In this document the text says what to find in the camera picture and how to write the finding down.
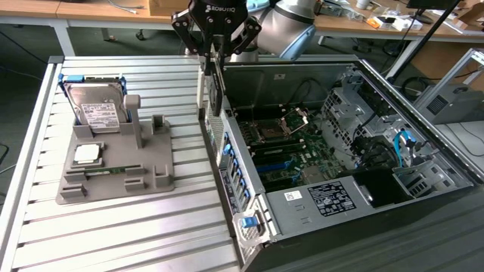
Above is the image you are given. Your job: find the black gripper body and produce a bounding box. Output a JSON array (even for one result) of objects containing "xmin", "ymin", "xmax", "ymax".
[{"xmin": 187, "ymin": 0, "xmax": 249, "ymax": 37}]

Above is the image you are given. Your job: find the green graphics card black cooler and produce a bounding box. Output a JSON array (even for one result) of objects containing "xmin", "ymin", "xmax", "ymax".
[{"xmin": 195, "ymin": 42, "xmax": 227, "ymax": 117}]

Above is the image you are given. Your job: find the grey metal device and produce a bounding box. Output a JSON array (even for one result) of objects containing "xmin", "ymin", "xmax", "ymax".
[{"xmin": 315, "ymin": 0, "xmax": 345, "ymax": 16}]

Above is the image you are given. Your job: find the metal socket cover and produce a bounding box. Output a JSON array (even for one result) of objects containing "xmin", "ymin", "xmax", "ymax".
[{"xmin": 281, "ymin": 107, "xmax": 309, "ymax": 134}]

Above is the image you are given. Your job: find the CPU socket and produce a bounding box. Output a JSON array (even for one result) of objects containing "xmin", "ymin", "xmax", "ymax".
[{"xmin": 255, "ymin": 120, "xmax": 291, "ymax": 141}]

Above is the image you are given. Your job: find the perforated metal drive cage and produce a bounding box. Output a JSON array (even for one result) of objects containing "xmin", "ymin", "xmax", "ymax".
[{"xmin": 319, "ymin": 84, "xmax": 378, "ymax": 137}]

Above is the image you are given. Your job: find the orange white small box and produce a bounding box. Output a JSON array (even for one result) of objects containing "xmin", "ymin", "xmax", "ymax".
[{"xmin": 367, "ymin": 15, "xmax": 395, "ymax": 29}]

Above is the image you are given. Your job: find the hard disk blue carrier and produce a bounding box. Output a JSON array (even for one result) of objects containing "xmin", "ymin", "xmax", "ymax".
[{"xmin": 58, "ymin": 73, "xmax": 131, "ymax": 134}]

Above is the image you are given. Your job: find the black stand pole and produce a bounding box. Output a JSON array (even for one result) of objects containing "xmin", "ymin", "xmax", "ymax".
[{"xmin": 385, "ymin": 0, "xmax": 462, "ymax": 83}]

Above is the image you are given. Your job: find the blue expansion slot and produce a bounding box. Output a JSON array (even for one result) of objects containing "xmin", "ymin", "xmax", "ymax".
[{"xmin": 255, "ymin": 163, "xmax": 286, "ymax": 172}]

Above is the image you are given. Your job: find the grey plastic parts rack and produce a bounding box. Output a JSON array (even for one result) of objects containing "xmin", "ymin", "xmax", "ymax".
[{"xmin": 54, "ymin": 95, "xmax": 177, "ymax": 205}]

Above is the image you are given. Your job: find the black monitor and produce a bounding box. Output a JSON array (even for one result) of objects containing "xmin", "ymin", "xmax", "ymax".
[{"xmin": 406, "ymin": 0, "xmax": 461, "ymax": 24}]

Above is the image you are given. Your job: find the silver CPU chip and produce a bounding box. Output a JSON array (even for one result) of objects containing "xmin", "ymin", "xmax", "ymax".
[{"xmin": 71, "ymin": 144, "xmax": 103, "ymax": 165}]

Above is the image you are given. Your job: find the grey chipset heatsink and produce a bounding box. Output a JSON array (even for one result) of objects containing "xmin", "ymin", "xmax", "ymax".
[{"xmin": 301, "ymin": 167, "xmax": 327, "ymax": 184}]

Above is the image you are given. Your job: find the green RAM stick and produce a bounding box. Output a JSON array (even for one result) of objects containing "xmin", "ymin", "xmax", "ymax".
[{"xmin": 82, "ymin": 167, "xmax": 127, "ymax": 176}]

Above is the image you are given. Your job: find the open brown cardboard box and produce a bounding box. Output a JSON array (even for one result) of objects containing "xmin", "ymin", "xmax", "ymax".
[{"xmin": 454, "ymin": 2, "xmax": 484, "ymax": 31}]

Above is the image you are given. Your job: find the grey computer tower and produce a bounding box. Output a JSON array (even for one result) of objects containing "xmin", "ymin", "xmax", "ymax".
[{"xmin": 413, "ymin": 83, "xmax": 484, "ymax": 125}]

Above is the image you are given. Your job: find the grey power supply unit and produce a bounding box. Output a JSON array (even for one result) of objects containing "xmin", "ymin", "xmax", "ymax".
[{"xmin": 263, "ymin": 175, "xmax": 377, "ymax": 237}]

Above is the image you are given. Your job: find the metal disk bay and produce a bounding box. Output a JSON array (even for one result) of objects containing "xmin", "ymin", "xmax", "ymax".
[{"xmin": 390, "ymin": 163, "xmax": 457, "ymax": 199}]

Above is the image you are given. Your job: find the open black PC case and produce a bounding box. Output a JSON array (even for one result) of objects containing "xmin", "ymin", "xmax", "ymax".
[{"xmin": 195, "ymin": 58, "xmax": 484, "ymax": 272}]

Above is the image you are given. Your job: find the white cable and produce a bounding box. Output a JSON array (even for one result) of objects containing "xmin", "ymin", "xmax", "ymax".
[{"xmin": 106, "ymin": 0, "xmax": 145, "ymax": 14}]

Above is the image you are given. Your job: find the wooden desk white frame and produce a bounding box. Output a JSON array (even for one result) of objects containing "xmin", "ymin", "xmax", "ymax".
[
  {"xmin": 0, "ymin": 0, "xmax": 189, "ymax": 57},
  {"xmin": 309, "ymin": 0, "xmax": 484, "ymax": 79}
]

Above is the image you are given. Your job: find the black power wire bundle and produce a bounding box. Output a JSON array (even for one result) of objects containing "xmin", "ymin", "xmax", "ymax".
[{"xmin": 350, "ymin": 135, "xmax": 397, "ymax": 171}]

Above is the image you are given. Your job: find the blue disk wire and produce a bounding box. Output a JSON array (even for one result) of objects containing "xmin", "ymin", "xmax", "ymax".
[{"xmin": 391, "ymin": 129, "xmax": 417, "ymax": 168}]

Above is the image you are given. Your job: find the aluminium profile frame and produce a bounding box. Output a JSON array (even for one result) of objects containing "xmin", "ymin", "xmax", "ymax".
[{"xmin": 434, "ymin": 48, "xmax": 484, "ymax": 94}]

